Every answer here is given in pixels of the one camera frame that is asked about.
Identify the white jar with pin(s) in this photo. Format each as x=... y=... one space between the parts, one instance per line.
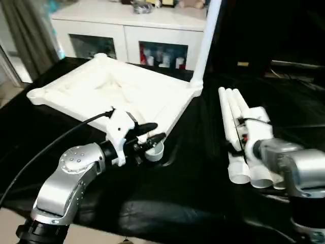
x=166 y=61
x=179 y=62

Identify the grey curtain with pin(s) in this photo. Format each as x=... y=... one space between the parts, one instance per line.
x=25 y=38

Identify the black mat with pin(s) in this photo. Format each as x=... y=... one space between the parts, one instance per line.
x=190 y=178

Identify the red box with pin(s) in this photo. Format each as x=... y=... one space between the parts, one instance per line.
x=183 y=66

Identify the pink plush toy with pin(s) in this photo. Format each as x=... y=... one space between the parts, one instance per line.
x=191 y=3

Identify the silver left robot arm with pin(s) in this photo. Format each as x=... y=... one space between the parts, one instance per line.
x=71 y=172

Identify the dark grey figurine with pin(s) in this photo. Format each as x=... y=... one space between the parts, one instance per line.
x=142 y=8

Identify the small white figurine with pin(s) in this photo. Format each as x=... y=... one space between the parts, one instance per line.
x=92 y=53

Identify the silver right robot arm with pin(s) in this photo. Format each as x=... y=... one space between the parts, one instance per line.
x=299 y=162

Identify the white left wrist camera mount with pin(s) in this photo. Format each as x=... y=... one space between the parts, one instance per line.
x=119 y=127

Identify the grey door frame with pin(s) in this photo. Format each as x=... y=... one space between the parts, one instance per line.
x=12 y=71

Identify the tiny white figure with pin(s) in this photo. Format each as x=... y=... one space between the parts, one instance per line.
x=158 y=3

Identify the white plastic table leg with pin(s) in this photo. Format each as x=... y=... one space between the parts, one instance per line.
x=233 y=101
x=240 y=101
x=227 y=122
x=205 y=50

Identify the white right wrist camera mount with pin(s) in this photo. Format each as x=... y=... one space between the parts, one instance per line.
x=261 y=127

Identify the white plastic table top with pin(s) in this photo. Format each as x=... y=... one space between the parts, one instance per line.
x=83 y=99

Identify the black cabinet with gold label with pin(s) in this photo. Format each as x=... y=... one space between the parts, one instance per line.
x=241 y=33

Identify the dark low furniture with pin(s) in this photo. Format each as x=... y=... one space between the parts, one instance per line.
x=299 y=71

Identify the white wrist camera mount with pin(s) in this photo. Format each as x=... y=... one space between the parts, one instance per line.
x=119 y=127
x=261 y=127

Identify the red bottle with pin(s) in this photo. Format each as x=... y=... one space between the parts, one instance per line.
x=144 y=54

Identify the light blue rack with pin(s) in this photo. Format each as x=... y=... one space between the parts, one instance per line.
x=59 y=48

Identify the white cup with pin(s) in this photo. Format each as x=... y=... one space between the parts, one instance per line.
x=150 y=60

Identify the white display cabinet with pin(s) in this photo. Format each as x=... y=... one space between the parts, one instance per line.
x=122 y=17

